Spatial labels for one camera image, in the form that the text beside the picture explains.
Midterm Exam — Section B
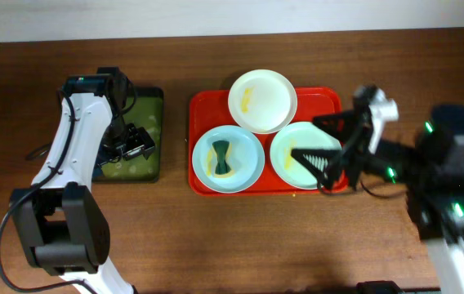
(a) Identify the black tray with soapy water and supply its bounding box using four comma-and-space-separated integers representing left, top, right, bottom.
92, 87, 164, 184

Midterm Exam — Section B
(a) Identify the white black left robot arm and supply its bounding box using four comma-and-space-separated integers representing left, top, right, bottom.
4, 67, 156, 293

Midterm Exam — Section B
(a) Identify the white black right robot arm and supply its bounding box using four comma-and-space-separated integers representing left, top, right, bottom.
291, 100, 464, 293

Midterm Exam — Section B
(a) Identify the black base block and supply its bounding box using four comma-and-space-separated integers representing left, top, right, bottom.
356, 281, 404, 294

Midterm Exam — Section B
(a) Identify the pale green plate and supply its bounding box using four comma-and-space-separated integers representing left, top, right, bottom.
270, 122, 341, 189

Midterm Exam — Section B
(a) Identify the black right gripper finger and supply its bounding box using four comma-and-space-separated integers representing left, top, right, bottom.
312, 110, 358, 141
291, 149, 342, 190

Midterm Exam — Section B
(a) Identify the light blue plate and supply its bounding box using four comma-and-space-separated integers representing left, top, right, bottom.
190, 125, 265, 194

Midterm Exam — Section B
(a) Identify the yellow green scrub sponge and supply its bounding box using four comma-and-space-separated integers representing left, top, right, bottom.
206, 140, 234, 178

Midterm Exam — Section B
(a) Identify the cream white plate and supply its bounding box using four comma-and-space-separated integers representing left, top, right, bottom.
228, 69, 298, 134

